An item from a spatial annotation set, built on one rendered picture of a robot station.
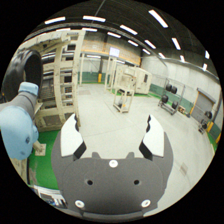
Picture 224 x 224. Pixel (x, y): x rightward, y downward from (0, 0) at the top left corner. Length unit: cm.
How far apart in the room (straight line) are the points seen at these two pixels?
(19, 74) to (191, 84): 1093
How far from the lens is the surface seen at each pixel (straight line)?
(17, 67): 71
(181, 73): 1083
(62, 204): 56
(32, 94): 24
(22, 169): 156
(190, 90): 1024
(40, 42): 120
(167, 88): 467
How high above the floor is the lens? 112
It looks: 29 degrees down
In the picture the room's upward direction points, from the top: 9 degrees clockwise
